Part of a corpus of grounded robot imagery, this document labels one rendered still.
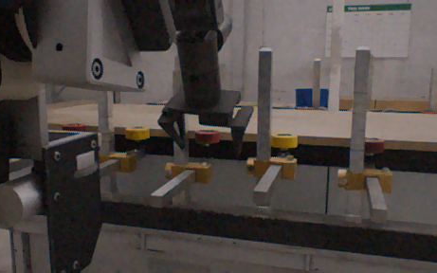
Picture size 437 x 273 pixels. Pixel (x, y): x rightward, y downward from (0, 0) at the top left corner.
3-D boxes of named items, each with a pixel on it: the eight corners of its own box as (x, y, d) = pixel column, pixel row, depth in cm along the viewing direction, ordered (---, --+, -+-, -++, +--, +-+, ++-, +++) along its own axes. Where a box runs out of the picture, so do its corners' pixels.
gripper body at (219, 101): (182, 96, 71) (175, 55, 67) (242, 100, 68) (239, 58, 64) (167, 118, 66) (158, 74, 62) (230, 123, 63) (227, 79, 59)
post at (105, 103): (111, 202, 138) (105, 49, 129) (101, 201, 139) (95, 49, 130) (117, 199, 141) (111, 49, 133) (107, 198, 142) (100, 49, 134)
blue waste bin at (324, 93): (330, 138, 638) (333, 89, 625) (291, 136, 654) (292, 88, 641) (331, 132, 693) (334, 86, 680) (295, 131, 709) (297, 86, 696)
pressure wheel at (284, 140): (273, 165, 141) (274, 130, 139) (298, 168, 138) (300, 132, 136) (267, 171, 133) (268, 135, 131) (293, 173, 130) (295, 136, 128)
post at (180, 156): (185, 227, 132) (183, 67, 123) (174, 226, 133) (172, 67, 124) (189, 223, 135) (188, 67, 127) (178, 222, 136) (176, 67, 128)
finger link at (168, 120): (178, 135, 77) (170, 88, 71) (216, 138, 74) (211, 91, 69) (163, 158, 72) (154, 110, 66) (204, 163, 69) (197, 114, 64)
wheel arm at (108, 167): (71, 196, 110) (70, 180, 109) (60, 194, 111) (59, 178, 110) (145, 159, 151) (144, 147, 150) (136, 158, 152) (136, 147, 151)
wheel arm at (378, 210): (387, 227, 89) (389, 208, 88) (370, 226, 90) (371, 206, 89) (373, 174, 130) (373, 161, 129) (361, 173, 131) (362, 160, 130)
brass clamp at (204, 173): (207, 185, 126) (207, 168, 125) (163, 181, 130) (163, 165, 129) (212, 179, 132) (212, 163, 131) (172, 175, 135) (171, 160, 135)
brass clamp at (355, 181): (391, 194, 111) (392, 175, 111) (336, 190, 115) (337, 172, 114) (389, 188, 117) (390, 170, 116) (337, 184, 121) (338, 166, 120)
